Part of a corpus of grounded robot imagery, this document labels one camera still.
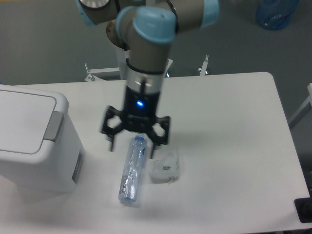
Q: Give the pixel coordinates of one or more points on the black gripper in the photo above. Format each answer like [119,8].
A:
[138,115]

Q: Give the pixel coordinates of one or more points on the white trash can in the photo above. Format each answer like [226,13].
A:
[39,145]

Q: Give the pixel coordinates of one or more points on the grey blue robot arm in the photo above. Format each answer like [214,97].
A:
[148,32]

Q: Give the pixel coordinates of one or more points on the crumpled clear plastic bag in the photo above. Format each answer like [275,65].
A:
[165,169]

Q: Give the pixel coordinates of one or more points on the crushed clear plastic bottle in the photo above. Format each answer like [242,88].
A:
[132,171]

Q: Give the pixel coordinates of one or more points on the metal levelling bolt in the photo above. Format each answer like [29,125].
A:
[204,69]

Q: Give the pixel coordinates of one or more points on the black device at table edge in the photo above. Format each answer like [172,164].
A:
[304,209]

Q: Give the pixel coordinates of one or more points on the white base bracket left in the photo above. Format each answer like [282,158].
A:
[107,74]

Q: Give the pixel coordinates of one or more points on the white base bracket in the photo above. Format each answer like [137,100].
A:
[168,64]
[107,74]

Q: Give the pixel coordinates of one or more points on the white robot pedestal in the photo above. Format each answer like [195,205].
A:
[121,48]

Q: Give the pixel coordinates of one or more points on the white base bracket right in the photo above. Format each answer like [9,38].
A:
[168,64]

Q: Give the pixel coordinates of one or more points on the white frame at right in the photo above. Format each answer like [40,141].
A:
[302,110]

